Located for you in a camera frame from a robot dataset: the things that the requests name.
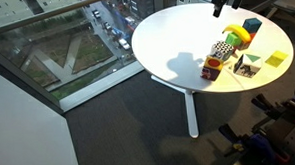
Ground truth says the multicolor picture block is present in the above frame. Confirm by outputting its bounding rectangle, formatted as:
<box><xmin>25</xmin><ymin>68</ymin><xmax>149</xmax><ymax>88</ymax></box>
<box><xmin>199</xmin><ymin>54</ymin><xmax>226</xmax><ymax>82</ymax></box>

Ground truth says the orange red block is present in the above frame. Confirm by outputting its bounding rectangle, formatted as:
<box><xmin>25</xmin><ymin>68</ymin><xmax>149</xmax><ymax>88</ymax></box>
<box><xmin>236</xmin><ymin>32</ymin><xmax>257</xmax><ymax>52</ymax></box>

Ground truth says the black and white patterned block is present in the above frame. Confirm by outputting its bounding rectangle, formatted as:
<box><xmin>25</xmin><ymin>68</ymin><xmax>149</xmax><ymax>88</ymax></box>
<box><xmin>209</xmin><ymin>40</ymin><xmax>237</xmax><ymax>63</ymax></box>

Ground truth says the white block with green triangle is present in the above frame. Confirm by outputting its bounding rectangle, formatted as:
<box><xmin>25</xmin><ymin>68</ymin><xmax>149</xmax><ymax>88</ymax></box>
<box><xmin>232</xmin><ymin>52</ymin><xmax>263</xmax><ymax>80</ymax></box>

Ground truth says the yellow green flat block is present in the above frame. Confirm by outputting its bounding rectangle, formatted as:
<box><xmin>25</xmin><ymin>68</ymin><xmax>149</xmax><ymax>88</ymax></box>
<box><xmin>264</xmin><ymin>49</ymin><xmax>290</xmax><ymax>69</ymax></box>

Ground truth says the yellow toy banana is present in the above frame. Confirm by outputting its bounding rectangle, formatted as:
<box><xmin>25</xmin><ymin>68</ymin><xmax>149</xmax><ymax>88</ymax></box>
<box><xmin>221</xmin><ymin>23</ymin><xmax>253</xmax><ymax>45</ymax></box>

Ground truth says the teal cube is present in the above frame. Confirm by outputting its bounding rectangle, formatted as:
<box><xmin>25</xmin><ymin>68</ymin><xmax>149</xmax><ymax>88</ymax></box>
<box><xmin>241</xmin><ymin>16</ymin><xmax>263</xmax><ymax>35</ymax></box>

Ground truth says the small green cube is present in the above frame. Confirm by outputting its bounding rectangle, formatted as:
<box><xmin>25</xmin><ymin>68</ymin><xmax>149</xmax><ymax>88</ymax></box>
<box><xmin>224</xmin><ymin>31</ymin><xmax>243</xmax><ymax>48</ymax></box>

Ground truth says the dark chair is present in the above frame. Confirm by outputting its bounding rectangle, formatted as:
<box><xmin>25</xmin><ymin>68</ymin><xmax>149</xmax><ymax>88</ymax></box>
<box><xmin>264</xmin><ymin>0</ymin><xmax>295</xmax><ymax>21</ymax></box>

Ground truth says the black clamp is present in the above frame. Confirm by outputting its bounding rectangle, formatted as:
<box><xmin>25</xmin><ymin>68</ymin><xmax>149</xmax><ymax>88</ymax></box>
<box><xmin>250</xmin><ymin>87</ymin><xmax>295</xmax><ymax>129</ymax></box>

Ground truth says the white table base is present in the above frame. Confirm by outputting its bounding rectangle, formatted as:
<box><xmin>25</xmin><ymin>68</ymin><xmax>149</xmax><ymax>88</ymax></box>
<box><xmin>150</xmin><ymin>72</ymin><xmax>200</xmax><ymax>141</ymax></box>

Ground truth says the blue and orange clamp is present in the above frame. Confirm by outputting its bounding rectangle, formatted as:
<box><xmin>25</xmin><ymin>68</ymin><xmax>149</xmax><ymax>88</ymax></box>
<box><xmin>218</xmin><ymin>120</ymin><xmax>291</xmax><ymax>165</ymax></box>

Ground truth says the white window sill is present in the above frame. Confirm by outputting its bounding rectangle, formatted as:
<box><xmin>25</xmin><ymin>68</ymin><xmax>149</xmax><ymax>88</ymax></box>
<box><xmin>57</xmin><ymin>61</ymin><xmax>147</xmax><ymax>113</ymax></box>

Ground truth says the wooden handrail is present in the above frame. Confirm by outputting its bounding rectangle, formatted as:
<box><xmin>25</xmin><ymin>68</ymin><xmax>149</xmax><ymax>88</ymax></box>
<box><xmin>0</xmin><ymin>0</ymin><xmax>123</xmax><ymax>38</ymax></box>

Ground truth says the dark window frame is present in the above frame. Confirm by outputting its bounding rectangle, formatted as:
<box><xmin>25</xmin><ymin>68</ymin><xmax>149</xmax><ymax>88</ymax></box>
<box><xmin>0</xmin><ymin>38</ymin><xmax>65</xmax><ymax>119</ymax></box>

